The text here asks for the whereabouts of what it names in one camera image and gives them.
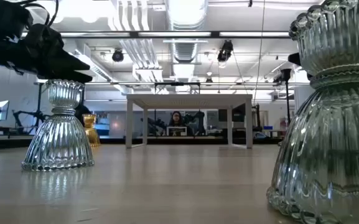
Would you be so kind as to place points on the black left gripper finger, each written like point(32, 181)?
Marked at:
point(64, 60)
point(64, 76)

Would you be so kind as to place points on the tall black candlestick holder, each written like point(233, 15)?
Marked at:
point(286, 74)

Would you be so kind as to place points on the amber ribbed glass candle holder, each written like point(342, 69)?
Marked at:
point(91, 133)

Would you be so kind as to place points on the clear ribbed glass candle holder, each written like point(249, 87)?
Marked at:
point(331, 155)
point(58, 140)

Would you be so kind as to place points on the black background robot arm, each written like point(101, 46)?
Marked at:
point(36, 116)
point(199, 119)
point(155, 127)

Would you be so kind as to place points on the black ceiling spotlight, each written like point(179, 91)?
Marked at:
point(118, 56)
point(226, 49)
point(277, 79)

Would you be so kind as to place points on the white round column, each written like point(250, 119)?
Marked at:
point(298, 96)

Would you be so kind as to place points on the person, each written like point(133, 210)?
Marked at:
point(176, 118)
point(81, 112)

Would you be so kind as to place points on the blue storage bins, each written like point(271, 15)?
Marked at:
point(103, 127)

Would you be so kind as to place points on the tilted computer monitor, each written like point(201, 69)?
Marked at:
point(0, 110)

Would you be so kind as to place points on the small blue box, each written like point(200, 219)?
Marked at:
point(267, 127)

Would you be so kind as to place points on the white perforated shelf riser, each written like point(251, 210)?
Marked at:
point(188, 101)

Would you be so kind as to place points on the small white-framed monitor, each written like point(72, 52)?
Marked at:
point(176, 131)

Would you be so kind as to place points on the black background frame post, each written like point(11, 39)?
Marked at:
point(39, 99)

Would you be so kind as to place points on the black aluminium table frame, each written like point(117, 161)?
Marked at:
point(110, 140)

